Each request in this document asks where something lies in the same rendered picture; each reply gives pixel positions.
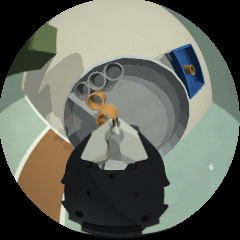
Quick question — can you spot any grey metal sleeve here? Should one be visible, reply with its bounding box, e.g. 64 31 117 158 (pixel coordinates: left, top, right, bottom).
103 62 124 81
87 72 108 90
74 81 95 100

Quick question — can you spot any blue crate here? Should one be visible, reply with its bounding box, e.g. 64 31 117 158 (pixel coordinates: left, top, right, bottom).
165 44 205 99

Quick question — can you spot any bronze bushing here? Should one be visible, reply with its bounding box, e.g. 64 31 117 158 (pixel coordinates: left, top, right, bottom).
183 65 195 75
87 90 106 110
96 104 118 129

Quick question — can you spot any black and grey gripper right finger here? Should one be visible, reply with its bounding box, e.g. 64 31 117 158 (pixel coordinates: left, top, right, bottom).
117 117 170 187

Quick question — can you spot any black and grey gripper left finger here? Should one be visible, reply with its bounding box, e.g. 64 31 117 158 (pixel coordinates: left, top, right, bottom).
61 118 115 185

